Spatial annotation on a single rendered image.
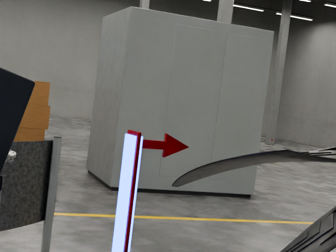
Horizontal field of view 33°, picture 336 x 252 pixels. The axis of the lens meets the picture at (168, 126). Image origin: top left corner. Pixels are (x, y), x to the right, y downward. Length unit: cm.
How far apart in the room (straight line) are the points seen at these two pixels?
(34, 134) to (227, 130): 306
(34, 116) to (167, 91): 255
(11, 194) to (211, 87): 489
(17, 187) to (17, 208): 10
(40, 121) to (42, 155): 601
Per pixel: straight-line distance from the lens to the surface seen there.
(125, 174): 55
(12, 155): 114
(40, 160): 273
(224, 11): 1194
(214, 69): 721
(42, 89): 873
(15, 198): 264
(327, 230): 86
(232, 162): 57
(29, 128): 875
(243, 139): 746
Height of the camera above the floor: 123
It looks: 3 degrees down
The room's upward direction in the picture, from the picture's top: 7 degrees clockwise
